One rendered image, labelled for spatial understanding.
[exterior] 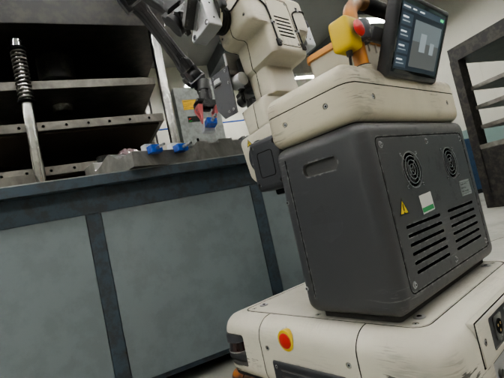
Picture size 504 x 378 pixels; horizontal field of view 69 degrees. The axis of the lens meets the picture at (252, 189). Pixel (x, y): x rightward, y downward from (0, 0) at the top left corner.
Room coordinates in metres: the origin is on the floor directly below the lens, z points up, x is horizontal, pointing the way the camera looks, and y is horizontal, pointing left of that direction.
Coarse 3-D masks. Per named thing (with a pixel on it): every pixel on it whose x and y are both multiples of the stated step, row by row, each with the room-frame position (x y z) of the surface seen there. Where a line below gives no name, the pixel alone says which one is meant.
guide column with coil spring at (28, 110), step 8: (16, 40) 1.90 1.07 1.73; (16, 48) 1.89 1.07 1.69; (16, 56) 1.89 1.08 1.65; (24, 56) 1.93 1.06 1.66; (16, 72) 1.89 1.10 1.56; (24, 104) 1.89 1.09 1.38; (32, 104) 1.92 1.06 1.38; (24, 112) 1.89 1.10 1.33; (32, 112) 1.91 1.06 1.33; (24, 120) 1.90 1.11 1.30; (32, 120) 1.90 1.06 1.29; (32, 128) 1.90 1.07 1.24; (32, 136) 1.89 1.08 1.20; (32, 144) 1.89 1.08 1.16; (32, 152) 1.89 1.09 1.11; (40, 152) 1.92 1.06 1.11; (32, 160) 1.89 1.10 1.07; (40, 160) 1.91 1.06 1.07; (40, 168) 1.90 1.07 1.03; (40, 176) 1.90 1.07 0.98
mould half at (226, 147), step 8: (200, 144) 1.48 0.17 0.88; (208, 144) 1.49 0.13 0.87; (216, 144) 1.51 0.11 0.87; (224, 144) 1.52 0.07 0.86; (232, 144) 1.54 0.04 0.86; (240, 144) 1.55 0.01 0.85; (200, 152) 1.47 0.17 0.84; (208, 152) 1.49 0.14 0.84; (216, 152) 1.50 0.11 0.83; (224, 152) 1.52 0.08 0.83; (232, 152) 1.53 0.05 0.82; (240, 152) 1.55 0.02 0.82
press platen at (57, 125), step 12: (72, 120) 2.02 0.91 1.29; (84, 120) 2.05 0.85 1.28; (96, 120) 2.08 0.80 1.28; (108, 120) 2.11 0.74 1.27; (120, 120) 2.13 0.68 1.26; (132, 120) 2.16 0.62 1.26; (144, 120) 2.19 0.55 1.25; (156, 120) 2.22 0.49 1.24; (0, 132) 1.88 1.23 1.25; (12, 132) 1.90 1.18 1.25; (24, 132) 1.92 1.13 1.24; (156, 132) 2.47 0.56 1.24
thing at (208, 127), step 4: (212, 116) 1.45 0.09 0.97; (204, 120) 1.50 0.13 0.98; (208, 120) 1.47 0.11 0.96; (212, 120) 1.46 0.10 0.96; (216, 120) 1.48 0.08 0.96; (204, 124) 1.50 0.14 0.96; (208, 124) 1.48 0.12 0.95; (212, 124) 1.48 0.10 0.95; (216, 124) 1.49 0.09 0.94; (204, 128) 1.50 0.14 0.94; (208, 128) 1.50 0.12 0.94; (212, 128) 1.51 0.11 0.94; (204, 132) 1.51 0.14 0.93; (208, 132) 1.52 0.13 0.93; (212, 132) 1.52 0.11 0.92
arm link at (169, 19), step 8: (128, 0) 1.36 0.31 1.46; (136, 0) 1.39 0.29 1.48; (144, 0) 1.26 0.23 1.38; (152, 0) 1.21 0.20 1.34; (160, 0) 1.19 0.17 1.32; (168, 0) 1.18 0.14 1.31; (176, 0) 1.18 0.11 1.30; (160, 8) 1.20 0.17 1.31; (168, 8) 1.17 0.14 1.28; (168, 16) 1.14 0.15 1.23; (176, 16) 1.14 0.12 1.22; (168, 24) 1.19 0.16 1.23; (176, 24) 1.14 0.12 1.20; (176, 32) 1.19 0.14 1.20; (184, 32) 1.17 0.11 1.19
